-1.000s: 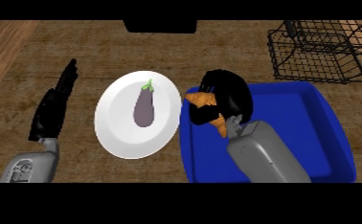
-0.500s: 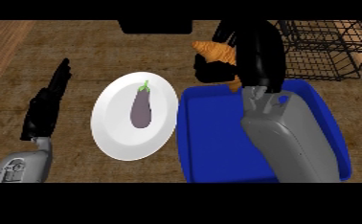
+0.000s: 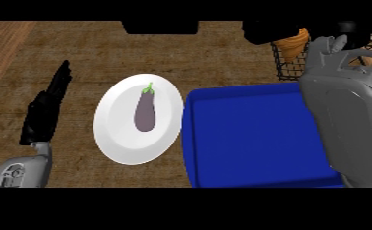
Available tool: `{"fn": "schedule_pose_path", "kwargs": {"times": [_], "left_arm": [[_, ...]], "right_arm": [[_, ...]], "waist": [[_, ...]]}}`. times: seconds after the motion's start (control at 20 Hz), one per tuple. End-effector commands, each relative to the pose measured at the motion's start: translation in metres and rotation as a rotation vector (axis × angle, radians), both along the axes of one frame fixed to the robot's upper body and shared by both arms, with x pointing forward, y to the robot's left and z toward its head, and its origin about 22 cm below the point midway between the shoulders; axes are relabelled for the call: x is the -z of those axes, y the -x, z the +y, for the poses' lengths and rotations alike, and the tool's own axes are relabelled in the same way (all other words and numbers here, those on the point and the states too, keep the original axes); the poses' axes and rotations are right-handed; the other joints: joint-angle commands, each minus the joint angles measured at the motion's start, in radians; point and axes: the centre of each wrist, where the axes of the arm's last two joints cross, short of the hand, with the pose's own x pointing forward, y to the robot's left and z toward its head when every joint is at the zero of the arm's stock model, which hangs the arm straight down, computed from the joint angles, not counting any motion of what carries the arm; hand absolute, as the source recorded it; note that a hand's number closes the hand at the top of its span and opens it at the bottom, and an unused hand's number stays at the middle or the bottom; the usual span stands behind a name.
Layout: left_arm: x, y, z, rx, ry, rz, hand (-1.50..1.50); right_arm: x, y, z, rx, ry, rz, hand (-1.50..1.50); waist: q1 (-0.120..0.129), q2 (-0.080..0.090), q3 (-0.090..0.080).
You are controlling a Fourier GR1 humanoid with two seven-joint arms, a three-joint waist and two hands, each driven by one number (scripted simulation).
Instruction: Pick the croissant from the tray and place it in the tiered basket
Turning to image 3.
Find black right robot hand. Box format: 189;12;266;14
241;20;363;47

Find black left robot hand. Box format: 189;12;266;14
18;59;74;146

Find golden brown croissant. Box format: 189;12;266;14
272;27;313;64

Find blue tray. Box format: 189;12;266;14
180;81;345;189

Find white oval plate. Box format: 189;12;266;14
92;73;186;166

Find purple eggplant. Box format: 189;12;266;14
133;81;158;133

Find black wire tiered basket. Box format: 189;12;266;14
269;39;372;82

